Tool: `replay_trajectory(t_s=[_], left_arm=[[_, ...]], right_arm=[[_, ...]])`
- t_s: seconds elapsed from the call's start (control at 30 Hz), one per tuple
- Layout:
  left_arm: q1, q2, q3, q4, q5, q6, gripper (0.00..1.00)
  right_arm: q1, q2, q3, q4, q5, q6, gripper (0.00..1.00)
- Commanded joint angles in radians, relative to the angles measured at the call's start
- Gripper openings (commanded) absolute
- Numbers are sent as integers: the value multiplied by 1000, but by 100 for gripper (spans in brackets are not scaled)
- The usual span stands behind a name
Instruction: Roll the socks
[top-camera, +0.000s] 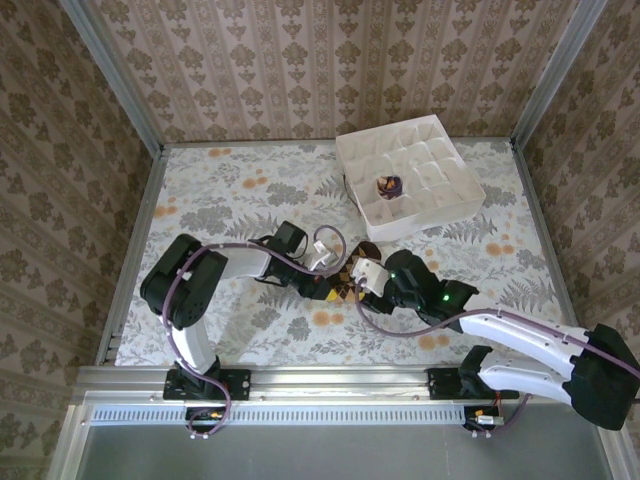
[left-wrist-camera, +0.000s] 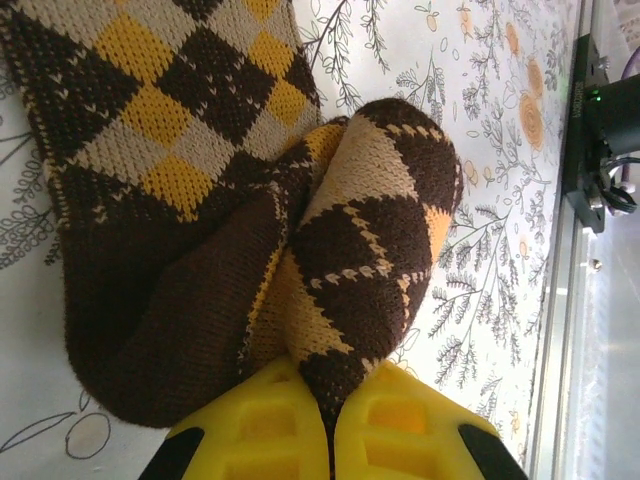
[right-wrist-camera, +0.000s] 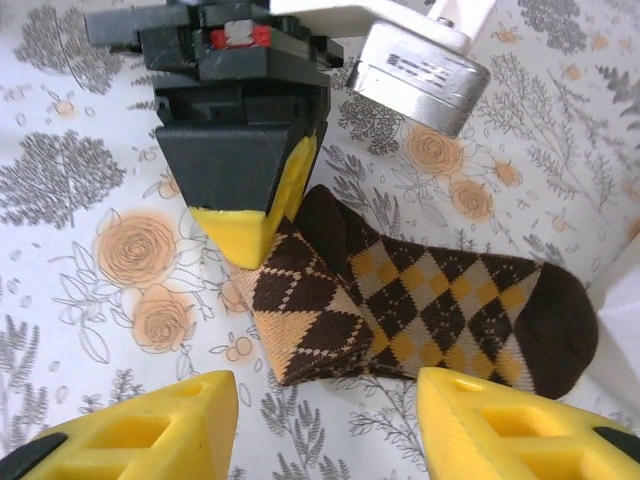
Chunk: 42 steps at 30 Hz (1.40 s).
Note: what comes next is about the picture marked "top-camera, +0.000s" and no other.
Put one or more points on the brown yellow argyle sock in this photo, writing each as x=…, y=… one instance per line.
x=345, y=287

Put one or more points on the white divided organizer box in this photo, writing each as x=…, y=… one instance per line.
x=425, y=220

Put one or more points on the purple knitted sock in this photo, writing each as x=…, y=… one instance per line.
x=392, y=186

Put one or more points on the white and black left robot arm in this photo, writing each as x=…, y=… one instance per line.
x=192, y=345

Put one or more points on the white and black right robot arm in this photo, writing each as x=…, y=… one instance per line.
x=520, y=330

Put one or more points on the floral table cloth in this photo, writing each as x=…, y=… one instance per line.
x=250, y=175

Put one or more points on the small electronics board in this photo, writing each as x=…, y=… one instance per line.
x=207, y=416
x=484, y=420

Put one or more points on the grey metal panel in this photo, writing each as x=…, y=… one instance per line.
x=325, y=455

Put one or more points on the aluminium mounting rail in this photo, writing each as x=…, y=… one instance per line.
x=325, y=382

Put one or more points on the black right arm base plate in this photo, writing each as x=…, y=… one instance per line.
x=440, y=385

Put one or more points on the aluminium table end rail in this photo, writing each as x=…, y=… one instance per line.
x=250, y=143

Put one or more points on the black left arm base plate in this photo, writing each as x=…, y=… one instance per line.
x=240, y=385

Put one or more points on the aluminium table side rail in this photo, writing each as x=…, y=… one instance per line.
x=540, y=220
x=142, y=230

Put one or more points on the aluminium frame post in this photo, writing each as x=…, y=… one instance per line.
x=115, y=85
x=555, y=75

